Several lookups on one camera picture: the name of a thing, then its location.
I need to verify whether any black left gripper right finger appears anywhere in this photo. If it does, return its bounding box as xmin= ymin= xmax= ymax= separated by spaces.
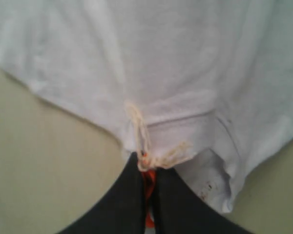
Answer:
xmin=153 ymin=169 xmax=243 ymax=234

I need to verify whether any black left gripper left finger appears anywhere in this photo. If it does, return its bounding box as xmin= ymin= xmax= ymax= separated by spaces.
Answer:
xmin=59 ymin=153 xmax=146 ymax=234

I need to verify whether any white t-shirt red Chinese patch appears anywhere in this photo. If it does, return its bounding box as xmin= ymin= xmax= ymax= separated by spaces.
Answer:
xmin=0 ymin=0 xmax=293 ymax=214

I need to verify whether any orange clothing tag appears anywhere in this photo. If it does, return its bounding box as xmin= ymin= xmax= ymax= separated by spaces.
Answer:
xmin=141 ymin=169 xmax=156 ymax=228

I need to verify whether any cream tag string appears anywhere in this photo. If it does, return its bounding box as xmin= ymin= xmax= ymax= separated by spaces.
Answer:
xmin=125 ymin=100 xmax=194 ymax=171

